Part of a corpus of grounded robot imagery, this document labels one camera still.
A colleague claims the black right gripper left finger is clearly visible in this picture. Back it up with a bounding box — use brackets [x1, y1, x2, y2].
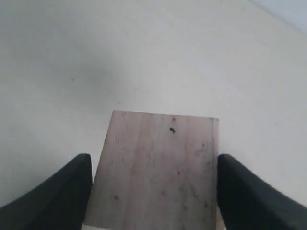
[0, 153, 92, 230]

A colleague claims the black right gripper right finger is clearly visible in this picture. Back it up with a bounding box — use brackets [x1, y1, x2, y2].
[217, 154, 307, 230]

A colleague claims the largest wooden cube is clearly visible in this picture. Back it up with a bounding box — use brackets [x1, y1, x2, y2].
[82, 111, 225, 230]

